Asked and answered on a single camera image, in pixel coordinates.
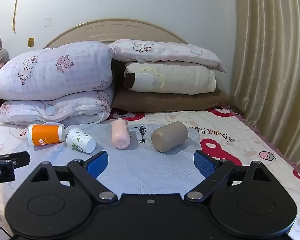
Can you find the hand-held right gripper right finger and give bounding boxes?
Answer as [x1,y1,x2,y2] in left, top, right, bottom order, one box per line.
[184,150,272,203]

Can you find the folded pink checked quilt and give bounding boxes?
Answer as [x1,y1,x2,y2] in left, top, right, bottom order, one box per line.
[0,41,115,126]

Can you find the pink checked pillow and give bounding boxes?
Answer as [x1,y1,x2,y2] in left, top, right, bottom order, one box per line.
[107,39,227,73]

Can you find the cream pillow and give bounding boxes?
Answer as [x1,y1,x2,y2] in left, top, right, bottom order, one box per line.
[123,62,217,96]

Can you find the pink cup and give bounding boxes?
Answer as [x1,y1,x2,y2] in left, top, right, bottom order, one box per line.
[111,119,131,150]

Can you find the white cup with green print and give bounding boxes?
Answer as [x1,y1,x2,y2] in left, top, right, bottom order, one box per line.
[66,127,97,154]

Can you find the grey textured mat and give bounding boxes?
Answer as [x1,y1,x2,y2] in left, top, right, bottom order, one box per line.
[4,123,207,197]

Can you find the brown pillow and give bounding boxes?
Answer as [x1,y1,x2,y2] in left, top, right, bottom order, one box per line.
[111,60,231,113]

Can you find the orange and white cup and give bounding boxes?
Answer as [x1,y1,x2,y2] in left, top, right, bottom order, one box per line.
[27,123,66,147]

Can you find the cream curtain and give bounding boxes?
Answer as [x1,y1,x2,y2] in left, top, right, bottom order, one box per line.
[229,0,300,173]

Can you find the beige headboard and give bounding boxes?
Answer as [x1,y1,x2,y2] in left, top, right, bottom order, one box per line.
[44,18,189,49]

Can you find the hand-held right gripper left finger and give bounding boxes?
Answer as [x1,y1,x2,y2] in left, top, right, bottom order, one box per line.
[29,151,118,205]

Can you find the taupe cup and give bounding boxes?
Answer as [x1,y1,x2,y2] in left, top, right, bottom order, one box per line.
[151,121,189,153]

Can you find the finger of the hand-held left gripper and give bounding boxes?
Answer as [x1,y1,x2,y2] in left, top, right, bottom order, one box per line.
[0,151,31,168]

